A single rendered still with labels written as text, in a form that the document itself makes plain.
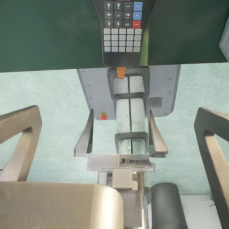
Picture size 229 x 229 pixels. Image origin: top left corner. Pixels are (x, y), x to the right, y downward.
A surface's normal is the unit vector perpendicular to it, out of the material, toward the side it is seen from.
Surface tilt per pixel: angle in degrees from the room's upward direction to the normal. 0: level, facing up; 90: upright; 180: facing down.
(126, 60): 0
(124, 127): 90
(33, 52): 0
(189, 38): 0
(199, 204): 90
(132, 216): 60
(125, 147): 90
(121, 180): 96
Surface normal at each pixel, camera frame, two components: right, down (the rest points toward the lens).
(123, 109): -0.11, -0.65
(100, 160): -0.01, -0.18
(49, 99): -0.02, 0.76
